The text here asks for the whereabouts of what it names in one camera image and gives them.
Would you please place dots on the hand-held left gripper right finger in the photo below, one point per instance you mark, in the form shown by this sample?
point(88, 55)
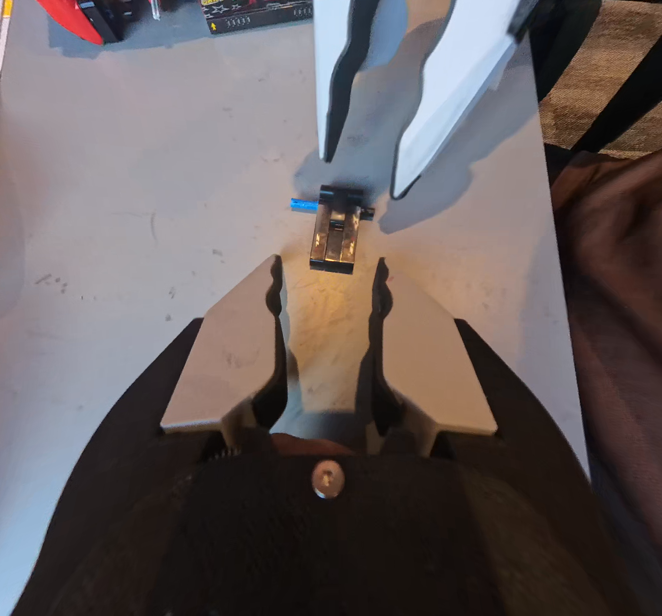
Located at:
point(429, 362)

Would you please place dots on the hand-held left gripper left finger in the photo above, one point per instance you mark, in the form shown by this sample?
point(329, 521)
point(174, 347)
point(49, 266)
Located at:
point(227, 357)

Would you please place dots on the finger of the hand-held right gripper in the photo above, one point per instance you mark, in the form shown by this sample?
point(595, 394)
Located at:
point(336, 16)
point(476, 57)

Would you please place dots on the black brick assembly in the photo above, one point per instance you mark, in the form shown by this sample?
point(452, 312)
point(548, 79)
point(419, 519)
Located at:
point(333, 243)

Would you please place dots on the blue brick pin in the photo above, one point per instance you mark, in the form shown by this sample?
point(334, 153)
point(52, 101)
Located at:
point(304, 204)

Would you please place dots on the grey desk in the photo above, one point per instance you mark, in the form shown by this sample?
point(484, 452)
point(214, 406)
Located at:
point(155, 135)

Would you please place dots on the person's trouser leg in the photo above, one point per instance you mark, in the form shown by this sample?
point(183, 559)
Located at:
point(620, 316)

